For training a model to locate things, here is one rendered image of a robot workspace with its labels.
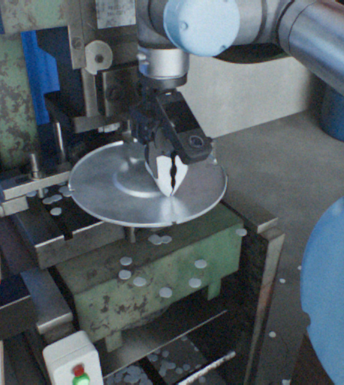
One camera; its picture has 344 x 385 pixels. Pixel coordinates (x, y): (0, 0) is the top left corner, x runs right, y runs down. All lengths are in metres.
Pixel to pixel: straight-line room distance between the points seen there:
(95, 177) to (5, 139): 0.31
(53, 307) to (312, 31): 0.57
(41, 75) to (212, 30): 1.56
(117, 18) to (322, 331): 0.62
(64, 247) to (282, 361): 0.91
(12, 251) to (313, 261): 0.74
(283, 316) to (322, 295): 1.35
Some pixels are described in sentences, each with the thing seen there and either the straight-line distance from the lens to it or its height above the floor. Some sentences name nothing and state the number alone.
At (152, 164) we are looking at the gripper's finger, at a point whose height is 0.86.
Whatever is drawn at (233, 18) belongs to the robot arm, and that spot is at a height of 1.10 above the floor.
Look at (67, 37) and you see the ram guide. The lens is 0.69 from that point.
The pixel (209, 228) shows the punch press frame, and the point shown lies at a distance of 0.88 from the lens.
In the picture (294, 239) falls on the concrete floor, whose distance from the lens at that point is 1.93.
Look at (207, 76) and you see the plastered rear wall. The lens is 2.54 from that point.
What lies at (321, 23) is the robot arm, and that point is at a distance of 0.48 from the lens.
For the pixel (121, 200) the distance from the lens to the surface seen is 0.71.
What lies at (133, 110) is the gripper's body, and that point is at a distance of 0.68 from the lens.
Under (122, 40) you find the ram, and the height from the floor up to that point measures 1.01.
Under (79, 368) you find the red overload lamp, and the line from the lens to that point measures 0.70.
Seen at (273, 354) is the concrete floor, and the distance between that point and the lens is 1.49.
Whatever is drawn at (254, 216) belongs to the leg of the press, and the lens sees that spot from 0.93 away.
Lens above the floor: 1.19
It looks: 33 degrees down
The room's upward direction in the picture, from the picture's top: straight up
